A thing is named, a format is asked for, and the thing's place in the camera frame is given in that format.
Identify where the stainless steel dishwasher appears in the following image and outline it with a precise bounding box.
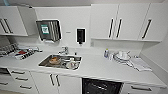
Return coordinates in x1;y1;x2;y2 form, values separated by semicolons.
81;77;124;94

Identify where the black soap dispenser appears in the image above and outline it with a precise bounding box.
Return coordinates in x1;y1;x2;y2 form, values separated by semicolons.
76;27;86;45

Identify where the white cup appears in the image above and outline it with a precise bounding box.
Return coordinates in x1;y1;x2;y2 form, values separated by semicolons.
68;58;76;64

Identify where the chrome sink faucet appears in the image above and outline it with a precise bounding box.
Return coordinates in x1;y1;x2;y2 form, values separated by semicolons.
58;46;69;56

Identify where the white plate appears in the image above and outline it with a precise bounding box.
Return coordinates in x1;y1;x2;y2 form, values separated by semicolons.
64;60;80;70

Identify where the small dish soap bottle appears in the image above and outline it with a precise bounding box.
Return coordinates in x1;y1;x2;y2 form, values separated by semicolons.
103;48;110;59

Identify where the bowl with orange contents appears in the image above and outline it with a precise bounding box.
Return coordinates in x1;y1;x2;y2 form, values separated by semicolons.
49;57;61;65

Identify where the stack of white plates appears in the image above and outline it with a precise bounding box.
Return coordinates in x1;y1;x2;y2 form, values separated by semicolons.
113;50;133;64

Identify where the steel paper towel dispenser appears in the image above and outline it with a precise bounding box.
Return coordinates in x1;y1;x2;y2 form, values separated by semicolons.
35;19;63;44

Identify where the white two-door base cabinet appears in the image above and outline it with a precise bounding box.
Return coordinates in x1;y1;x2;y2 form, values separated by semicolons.
30;70;83;94

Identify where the stainless steel sink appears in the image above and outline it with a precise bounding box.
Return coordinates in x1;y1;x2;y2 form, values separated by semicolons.
38;54;83;71

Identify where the countertop dish rack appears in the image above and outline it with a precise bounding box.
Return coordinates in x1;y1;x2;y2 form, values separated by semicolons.
0;42;43;61

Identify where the black built-in microwave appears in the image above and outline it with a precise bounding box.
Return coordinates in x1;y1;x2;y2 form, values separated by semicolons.
0;68;11;76

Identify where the pale blue bottle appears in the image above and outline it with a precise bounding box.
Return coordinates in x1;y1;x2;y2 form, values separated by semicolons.
2;0;10;6

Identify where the white wall outlet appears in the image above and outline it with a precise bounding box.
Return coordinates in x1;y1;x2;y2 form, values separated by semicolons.
90;40;95;47

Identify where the grey dishwasher wire rack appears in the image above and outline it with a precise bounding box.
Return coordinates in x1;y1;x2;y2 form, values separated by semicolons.
84;80;121;94

